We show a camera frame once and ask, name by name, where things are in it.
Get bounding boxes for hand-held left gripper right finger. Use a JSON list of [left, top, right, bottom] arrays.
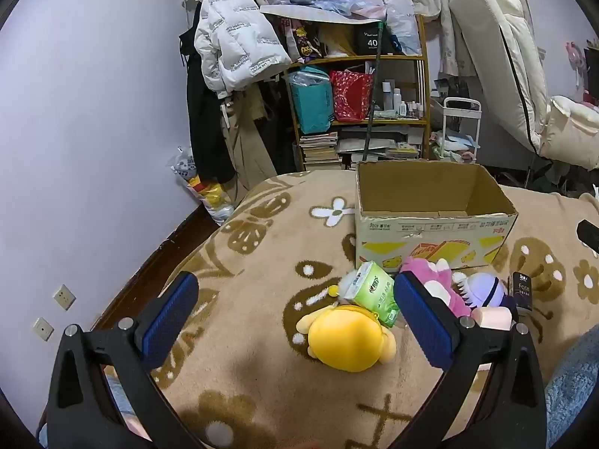
[[394, 271, 548, 449]]

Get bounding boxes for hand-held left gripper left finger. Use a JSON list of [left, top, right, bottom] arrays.
[[40, 271, 200, 449]]

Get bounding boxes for pink plush paw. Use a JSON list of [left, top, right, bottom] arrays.
[[400, 256, 473, 319]]

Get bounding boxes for green tissue pack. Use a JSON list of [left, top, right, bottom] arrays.
[[344, 262, 401, 328]]

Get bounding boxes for purple and white plush toy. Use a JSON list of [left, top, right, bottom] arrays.
[[453, 272, 508, 312]]

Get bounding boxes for yellow plush toy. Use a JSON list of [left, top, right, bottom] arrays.
[[296, 304, 398, 374]]

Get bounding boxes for printed cardboard box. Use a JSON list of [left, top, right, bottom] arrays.
[[355, 160, 519, 272]]

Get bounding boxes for white fluffy pom keychain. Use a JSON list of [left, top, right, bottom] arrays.
[[330, 274, 363, 300]]

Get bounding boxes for pink roll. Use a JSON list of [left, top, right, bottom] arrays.
[[470, 305, 513, 333]]

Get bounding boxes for beige flower print blanket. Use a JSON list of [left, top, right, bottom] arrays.
[[89, 168, 599, 449]]

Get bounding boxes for black tissue pack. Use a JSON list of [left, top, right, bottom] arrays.
[[508, 271, 536, 314]]

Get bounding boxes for plastic bag with toys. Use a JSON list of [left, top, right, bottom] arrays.
[[168, 146, 235, 225]]

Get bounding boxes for blue fuzzy cloth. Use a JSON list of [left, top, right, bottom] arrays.
[[545, 325, 599, 449]]

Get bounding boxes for stack of papers and magazines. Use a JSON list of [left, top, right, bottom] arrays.
[[337, 135, 422, 160]]

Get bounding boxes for beige trousers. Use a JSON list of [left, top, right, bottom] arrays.
[[219, 89, 279, 207]]

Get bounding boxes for black coat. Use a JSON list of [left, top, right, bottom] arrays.
[[179, 28, 235, 185]]

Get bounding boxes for black object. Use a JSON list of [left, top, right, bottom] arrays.
[[577, 219, 599, 258]]

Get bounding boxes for stack of books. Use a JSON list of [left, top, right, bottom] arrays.
[[299, 131, 344, 171]]

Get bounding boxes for white trolley cart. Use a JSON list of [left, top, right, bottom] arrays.
[[431, 97, 483, 164]]

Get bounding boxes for row of cosmetic bottles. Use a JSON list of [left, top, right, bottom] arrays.
[[381, 79, 424, 120]]

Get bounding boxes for green pole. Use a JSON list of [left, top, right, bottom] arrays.
[[362, 21, 387, 162]]

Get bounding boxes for red gift bag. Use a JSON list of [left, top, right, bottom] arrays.
[[329, 69, 375, 122]]

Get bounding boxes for teal bag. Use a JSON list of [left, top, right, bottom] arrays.
[[288, 66, 335, 134]]

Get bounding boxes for wooden shelf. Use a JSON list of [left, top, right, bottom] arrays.
[[283, 14, 431, 171]]

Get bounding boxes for cream recliner chair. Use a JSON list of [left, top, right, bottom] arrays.
[[449, 0, 599, 171]]

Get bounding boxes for black box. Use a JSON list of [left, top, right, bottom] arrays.
[[352, 25, 403, 55]]

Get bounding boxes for white puffer jacket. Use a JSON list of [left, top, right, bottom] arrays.
[[193, 0, 293, 100]]

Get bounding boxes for pink decoration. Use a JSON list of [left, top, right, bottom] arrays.
[[564, 40, 599, 104]]

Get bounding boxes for cartoon print bag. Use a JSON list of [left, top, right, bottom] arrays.
[[281, 16, 328, 61]]

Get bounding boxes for pile of plastic bags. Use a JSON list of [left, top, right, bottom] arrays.
[[259, 0, 422, 54]]

